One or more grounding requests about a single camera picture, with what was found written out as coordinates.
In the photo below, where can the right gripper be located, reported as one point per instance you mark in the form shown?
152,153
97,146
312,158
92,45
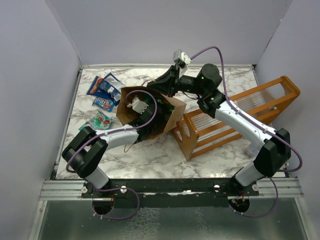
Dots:
168,83

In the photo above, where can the brown paper bag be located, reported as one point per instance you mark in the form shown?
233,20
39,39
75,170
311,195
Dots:
160,117

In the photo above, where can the blue white snack bag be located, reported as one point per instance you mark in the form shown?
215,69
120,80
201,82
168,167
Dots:
111,88

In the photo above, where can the blue M&M's packet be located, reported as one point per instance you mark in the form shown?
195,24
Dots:
104,104

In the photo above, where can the teal Fox's mint bag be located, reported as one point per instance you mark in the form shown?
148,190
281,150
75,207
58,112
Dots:
99,122

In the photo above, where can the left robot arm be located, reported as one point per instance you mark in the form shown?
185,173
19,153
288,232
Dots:
84,153

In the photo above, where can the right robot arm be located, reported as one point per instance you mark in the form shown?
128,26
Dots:
272,144

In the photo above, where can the wooden rack with clear rods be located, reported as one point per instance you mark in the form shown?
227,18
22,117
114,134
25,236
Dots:
199,133

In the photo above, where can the small clear plastic cup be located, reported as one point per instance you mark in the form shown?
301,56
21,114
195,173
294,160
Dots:
251,151

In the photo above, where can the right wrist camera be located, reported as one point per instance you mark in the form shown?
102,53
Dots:
182,60

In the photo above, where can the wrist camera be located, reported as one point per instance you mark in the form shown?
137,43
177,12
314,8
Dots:
182,60
138,105

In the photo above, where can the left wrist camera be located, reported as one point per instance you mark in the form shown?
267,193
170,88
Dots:
138,105

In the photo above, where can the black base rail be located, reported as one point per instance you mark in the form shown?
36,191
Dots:
167,193

